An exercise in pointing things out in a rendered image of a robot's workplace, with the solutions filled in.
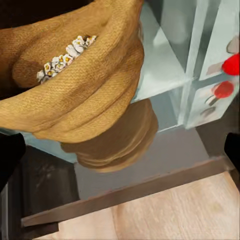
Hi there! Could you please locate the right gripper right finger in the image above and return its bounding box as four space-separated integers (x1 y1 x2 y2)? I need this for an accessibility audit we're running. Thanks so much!
224 133 240 173

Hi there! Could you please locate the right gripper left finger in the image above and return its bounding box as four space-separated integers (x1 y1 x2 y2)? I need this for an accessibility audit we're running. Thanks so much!
0 133 26 193

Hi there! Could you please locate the microwave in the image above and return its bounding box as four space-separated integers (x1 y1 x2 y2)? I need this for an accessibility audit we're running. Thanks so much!
0 0 240 240

